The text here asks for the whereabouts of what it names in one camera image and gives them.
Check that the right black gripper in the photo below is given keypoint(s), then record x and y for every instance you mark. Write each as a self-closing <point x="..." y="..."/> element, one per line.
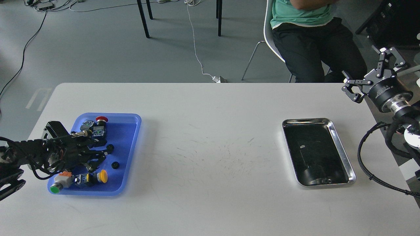
<point x="387" y="93"/>

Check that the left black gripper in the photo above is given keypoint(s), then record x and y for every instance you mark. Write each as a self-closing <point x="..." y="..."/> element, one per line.
<point x="66" y="151"/>

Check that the small black gear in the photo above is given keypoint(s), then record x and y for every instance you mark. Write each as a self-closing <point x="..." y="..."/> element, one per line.
<point x="109" y="148"/>
<point x="115" y="165"/>

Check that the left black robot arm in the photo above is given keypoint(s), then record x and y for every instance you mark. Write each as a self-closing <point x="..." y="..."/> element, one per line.
<point x="31" y="153"/>

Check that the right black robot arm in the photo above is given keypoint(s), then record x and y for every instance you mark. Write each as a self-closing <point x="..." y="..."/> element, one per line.
<point x="402" y="135"/>

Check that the green grey push button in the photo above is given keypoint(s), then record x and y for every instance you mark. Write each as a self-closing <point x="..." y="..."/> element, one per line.
<point x="61" y="181"/>

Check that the blue plastic tray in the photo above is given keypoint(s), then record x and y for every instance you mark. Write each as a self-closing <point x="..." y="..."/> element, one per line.
<point x="122" y="132"/>

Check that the black equipment case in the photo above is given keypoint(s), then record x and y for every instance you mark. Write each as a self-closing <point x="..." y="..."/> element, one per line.
<point x="395" y="23"/>

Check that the seated person green shirt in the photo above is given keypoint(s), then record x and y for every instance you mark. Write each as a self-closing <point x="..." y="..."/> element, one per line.
<point x="345" y="56"/>

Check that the steel metal tray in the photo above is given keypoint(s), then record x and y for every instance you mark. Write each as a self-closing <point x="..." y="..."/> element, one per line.
<point x="317" y="155"/>

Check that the white chair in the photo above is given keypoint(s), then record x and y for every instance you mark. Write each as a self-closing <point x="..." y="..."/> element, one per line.
<point x="267" y="39"/>

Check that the power strip on floor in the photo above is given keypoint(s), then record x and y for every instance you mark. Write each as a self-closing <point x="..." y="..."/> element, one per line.
<point x="39" y="5"/>

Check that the red push button switch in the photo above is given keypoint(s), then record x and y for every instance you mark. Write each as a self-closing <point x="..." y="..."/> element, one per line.
<point x="99" y="130"/>

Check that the green push button switch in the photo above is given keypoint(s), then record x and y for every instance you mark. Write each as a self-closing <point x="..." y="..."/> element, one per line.
<point x="87" y="125"/>

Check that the yellow push button switch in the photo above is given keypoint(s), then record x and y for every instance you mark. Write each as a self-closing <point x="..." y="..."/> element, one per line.
<point x="91" y="179"/>

